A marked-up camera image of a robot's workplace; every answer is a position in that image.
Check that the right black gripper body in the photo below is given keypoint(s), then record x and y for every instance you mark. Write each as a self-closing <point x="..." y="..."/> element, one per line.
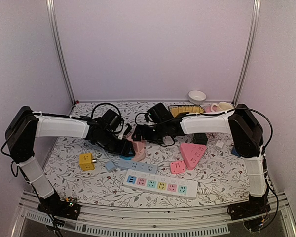
<point x="155" y="137"/>

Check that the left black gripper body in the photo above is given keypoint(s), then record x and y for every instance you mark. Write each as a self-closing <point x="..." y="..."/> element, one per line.
<point x="114" y="146"/>

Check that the pink cube socket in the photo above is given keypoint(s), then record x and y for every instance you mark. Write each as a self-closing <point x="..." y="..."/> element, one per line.
<point x="137" y="145"/>

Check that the light blue power strip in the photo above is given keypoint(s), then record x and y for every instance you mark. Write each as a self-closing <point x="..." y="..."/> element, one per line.
<point x="138" y="166"/>

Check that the yellow cube socket adapter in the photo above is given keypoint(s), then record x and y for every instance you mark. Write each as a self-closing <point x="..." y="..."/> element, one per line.
<point x="87" y="162"/>

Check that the small pink adapter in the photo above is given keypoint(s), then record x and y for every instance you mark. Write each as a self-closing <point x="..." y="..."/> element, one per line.
<point x="177" y="167"/>

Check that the pink triangular power strip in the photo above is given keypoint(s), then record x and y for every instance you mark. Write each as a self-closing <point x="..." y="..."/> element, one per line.
<point x="192" y="154"/>

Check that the dark green cube adapter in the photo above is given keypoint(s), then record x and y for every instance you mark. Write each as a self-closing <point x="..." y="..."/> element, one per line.
<point x="200" y="138"/>

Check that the white multicolour power strip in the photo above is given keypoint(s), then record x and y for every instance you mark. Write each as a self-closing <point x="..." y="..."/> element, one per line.
<point x="161" y="185"/>

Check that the small white charger plug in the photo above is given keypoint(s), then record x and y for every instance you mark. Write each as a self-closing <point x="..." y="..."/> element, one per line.
<point x="219" y="144"/>

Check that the blue cube socket adapter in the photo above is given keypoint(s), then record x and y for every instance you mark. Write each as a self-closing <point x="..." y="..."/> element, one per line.
<point x="234" y="152"/>

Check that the light blue cube socket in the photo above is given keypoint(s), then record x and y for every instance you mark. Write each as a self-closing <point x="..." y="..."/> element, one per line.
<point x="126" y="158"/>

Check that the round pink power socket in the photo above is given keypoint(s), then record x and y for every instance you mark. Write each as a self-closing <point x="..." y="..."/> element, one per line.
<point x="139" y="156"/>

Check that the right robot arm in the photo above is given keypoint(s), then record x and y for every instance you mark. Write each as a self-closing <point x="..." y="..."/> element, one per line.
<point x="237" y="124"/>

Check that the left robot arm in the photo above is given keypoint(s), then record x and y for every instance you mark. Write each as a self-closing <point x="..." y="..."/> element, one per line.
<point x="28" y="127"/>

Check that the woven bamboo tray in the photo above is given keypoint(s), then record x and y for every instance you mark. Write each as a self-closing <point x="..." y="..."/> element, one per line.
<point x="178" y="109"/>

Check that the white bowl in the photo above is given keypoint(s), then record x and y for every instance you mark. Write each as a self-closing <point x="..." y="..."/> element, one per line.
<point x="197" y="97"/>

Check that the pink saucer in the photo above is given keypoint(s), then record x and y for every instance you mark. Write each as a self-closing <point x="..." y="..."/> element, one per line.
<point x="208" y="109"/>

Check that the cream mug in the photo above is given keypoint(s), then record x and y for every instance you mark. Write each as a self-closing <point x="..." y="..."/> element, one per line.
<point x="221" y="106"/>

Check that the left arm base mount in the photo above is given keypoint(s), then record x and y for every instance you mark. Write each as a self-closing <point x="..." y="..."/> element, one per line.
<point x="54" y="206"/>

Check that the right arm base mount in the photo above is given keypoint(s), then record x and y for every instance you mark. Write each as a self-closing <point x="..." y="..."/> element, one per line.
<point x="255" y="206"/>

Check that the left aluminium frame post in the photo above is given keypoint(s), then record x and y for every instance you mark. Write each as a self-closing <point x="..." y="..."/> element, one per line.
<point x="59" y="51"/>

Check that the aluminium frame post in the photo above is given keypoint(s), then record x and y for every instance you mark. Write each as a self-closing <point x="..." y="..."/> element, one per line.
<point x="59" y="51"/>
<point x="248" y="52"/>

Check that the right aluminium frame post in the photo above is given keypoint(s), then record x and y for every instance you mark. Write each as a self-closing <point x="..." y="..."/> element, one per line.
<point x="248" y="52"/>

